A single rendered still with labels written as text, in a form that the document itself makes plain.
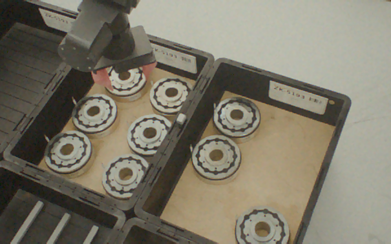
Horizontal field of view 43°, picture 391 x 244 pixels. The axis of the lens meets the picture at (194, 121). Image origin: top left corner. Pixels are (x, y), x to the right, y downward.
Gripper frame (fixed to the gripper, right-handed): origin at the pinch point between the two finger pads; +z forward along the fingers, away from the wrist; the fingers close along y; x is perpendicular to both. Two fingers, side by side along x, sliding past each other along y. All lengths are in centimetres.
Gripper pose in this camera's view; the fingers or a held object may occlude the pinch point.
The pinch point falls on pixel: (128, 81)
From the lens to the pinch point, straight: 89.0
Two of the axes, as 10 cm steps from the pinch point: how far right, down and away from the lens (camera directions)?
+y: 9.5, -3.1, 1.1
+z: 0.7, 5.4, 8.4
